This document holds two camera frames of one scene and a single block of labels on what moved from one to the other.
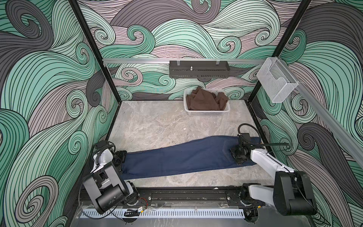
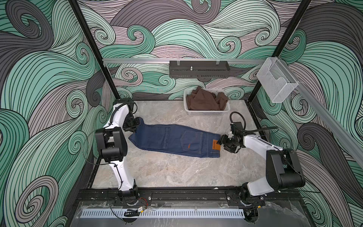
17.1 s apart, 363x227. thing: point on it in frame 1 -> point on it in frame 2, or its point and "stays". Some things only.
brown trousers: x=201 y=99 stays
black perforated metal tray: x=199 y=69 stays
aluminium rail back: x=115 y=60 stays
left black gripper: x=121 y=153 -> x=133 y=129
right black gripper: x=237 y=160 -> x=222 y=139
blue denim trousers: x=182 y=156 -> x=177 y=139
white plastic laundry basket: x=225 y=111 stays
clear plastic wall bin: x=276 y=79 stays
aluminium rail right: x=326 y=111 stays
